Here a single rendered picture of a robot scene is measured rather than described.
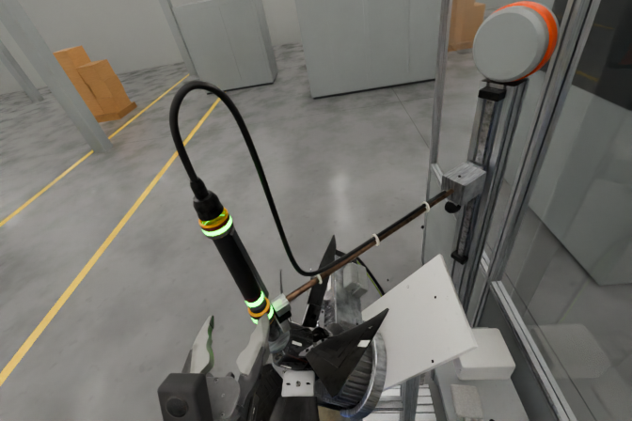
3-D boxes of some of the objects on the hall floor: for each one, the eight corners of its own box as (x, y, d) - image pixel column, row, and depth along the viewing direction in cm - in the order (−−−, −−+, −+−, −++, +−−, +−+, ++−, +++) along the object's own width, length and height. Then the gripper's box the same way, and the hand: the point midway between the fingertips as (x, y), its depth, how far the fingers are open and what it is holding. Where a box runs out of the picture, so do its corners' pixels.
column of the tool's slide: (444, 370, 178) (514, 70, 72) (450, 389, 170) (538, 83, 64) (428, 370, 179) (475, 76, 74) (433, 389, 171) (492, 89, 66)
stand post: (407, 428, 159) (416, 320, 91) (411, 451, 152) (423, 350, 84) (399, 428, 159) (401, 320, 92) (402, 451, 152) (407, 350, 85)
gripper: (154, 509, 35) (211, 335, 52) (272, 514, 33) (292, 332, 50) (114, 499, 30) (191, 309, 47) (250, 504, 28) (279, 304, 45)
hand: (235, 318), depth 46 cm, fingers open, 8 cm apart
